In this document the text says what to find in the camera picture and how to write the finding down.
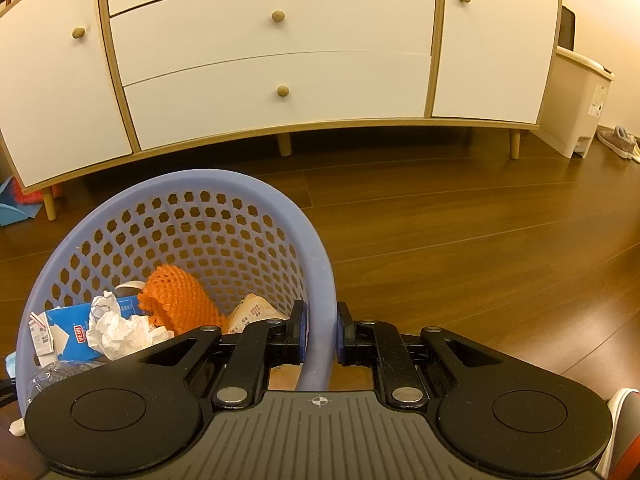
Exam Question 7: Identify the blue white milk carton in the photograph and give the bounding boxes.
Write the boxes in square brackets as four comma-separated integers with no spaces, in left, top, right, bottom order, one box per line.
[27,297,141,366]

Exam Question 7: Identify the cream pedal trash bin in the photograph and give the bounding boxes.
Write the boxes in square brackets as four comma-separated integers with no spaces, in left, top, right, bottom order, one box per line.
[534,47,615,158]

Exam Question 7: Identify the clear plastic bottle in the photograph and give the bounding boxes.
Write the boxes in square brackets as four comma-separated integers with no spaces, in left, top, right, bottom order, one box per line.
[26,361,103,404]

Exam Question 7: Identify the lavender perforated plastic basket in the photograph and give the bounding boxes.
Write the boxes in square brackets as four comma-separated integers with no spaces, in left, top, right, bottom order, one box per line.
[16,169,337,410]

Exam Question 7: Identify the pink sneaker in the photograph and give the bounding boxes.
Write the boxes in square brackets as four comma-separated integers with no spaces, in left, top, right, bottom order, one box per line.
[597,126,639,162]

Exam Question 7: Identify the white red shoe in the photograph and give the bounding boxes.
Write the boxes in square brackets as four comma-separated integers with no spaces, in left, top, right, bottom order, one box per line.
[597,388,640,480]

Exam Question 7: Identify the black panel behind bin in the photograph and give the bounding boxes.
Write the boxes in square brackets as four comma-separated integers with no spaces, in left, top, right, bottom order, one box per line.
[558,6,576,51]

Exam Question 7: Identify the crumpled white paper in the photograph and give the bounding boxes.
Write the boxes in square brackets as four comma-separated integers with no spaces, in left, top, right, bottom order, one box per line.
[86,290,175,361]

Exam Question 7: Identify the white wooden sideboard cabinet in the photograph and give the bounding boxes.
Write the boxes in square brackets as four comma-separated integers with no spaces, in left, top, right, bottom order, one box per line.
[1,0,562,214]

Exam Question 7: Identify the blue dustpan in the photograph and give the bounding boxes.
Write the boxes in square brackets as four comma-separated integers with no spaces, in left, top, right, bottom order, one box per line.
[0,177,43,226]

